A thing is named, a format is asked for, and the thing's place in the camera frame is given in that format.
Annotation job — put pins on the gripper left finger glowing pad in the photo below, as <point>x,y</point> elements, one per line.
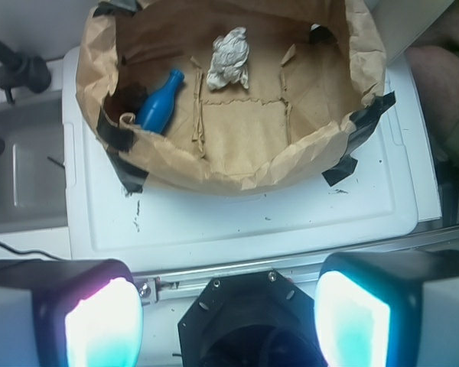
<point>69,313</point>

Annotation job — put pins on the black faucet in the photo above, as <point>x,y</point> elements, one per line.
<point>21,70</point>

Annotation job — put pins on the black octagonal mount plate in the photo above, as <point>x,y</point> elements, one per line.
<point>257,319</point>

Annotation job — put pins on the grey sink basin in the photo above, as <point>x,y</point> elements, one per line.
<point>32,172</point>

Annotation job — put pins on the black tape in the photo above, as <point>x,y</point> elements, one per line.
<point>120,141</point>
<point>366,121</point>

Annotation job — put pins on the black tape left lower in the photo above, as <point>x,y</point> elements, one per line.
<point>120,141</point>

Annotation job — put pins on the black tape right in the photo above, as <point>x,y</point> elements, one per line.
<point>366,121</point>

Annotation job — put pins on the brown paper bag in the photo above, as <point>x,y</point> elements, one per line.
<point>311,65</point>

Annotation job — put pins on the white paper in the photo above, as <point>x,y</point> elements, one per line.
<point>228,63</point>

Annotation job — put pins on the aluminium rail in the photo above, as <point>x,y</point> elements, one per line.
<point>302,269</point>

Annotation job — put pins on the blue plastic bottle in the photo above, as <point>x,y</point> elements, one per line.
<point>158,108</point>

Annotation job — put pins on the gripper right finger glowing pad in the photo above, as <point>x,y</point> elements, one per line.
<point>389,309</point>

